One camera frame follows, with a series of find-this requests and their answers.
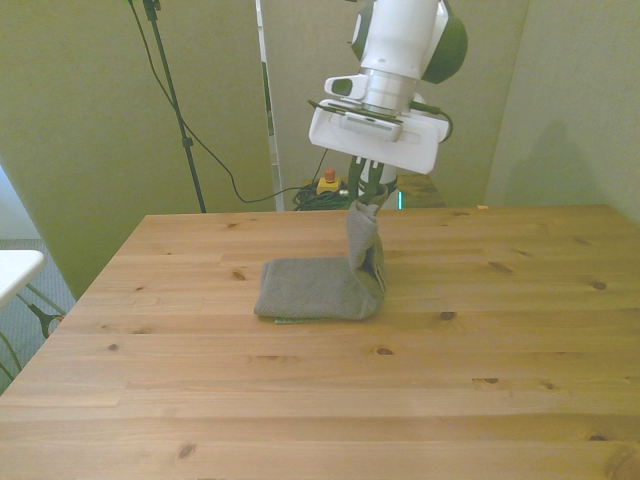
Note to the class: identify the yellow emergency stop button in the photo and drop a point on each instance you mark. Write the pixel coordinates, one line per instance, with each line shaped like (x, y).
(329, 184)

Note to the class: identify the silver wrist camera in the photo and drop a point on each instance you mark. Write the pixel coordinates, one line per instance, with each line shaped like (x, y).
(372, 127)

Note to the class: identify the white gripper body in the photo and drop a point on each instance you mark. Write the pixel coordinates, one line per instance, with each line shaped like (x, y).
(422, 147)

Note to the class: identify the white vertical panel strip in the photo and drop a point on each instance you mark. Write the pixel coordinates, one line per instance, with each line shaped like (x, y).
(272, 125)

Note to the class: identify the grey towel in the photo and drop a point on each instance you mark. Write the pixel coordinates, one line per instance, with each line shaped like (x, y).
(310, 292)

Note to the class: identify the black tripod stand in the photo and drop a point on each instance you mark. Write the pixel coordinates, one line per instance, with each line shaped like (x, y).
(172, 95)

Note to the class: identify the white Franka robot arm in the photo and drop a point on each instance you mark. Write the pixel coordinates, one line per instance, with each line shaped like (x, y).
(400, 35)

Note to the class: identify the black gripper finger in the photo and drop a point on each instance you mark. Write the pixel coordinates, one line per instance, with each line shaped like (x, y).
(356, 180)
(372, 185)

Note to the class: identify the small white side table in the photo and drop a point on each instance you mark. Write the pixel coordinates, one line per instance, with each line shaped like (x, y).
(17, 272)

